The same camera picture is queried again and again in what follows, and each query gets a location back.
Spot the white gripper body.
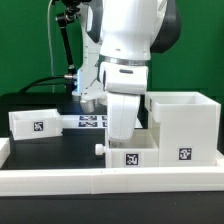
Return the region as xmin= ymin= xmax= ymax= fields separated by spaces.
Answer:
xmin=99 ymin=62 xmax=148 ymax=142

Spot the white drawer front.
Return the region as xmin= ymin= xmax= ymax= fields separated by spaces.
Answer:
xmin=95 ymin=129 xmax=159 ymax=168

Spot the white drawer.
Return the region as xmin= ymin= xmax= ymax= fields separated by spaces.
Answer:
xmin=95 ymin=129 xmax=159 ymax=168
xmin=8 ymin=109 xmax=62 ymax=140

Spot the white drawer cabinet box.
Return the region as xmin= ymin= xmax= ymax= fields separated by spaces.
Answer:
xmin=145 ymin=92 xmax=221 ymax=167

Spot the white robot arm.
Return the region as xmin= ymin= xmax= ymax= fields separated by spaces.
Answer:
xmin=77 ymin=0 xmax=181 ymax=142

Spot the white drawer rear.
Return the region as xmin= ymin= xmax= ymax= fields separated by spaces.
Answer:
xmin=8 ymin=109 xmax=62 ymax=140

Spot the white tag marker sheet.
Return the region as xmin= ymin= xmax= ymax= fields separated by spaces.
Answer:
xmin=59 ymin=114 xmax=144 ymax=130

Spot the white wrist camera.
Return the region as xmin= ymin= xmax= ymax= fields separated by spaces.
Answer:
xmin=80 ymin=90 xmax=107 ymax=113

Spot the black cable bundle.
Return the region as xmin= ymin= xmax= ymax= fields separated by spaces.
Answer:
xmin=19 ymin=75 xmax=78 ymax=94

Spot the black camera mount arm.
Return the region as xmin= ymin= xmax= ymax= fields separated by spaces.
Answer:
xmin=55 ymin=0 xmax=81 ymax=81

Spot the white cable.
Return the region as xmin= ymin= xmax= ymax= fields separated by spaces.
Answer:
xmin=47 ymin=0 xmax=56 ymax=94

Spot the white obstacle fence frame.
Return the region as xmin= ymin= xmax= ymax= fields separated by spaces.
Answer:
xmin=0 ymin=138 xmax=224 ymax=196

